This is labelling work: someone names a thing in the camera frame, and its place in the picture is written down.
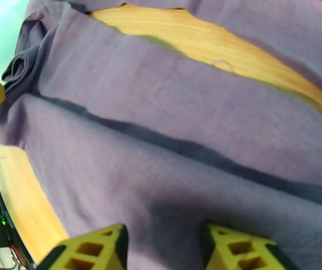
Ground purple trousers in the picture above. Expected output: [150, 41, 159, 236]
[0, 0, 322, 270]

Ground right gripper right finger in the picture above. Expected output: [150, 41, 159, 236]
[201, 223, 299, 270]

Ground red black power wires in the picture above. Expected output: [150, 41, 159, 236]
[9, 243, 27, 267]

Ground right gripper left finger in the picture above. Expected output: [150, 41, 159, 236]
[36, 223, 129, 270]

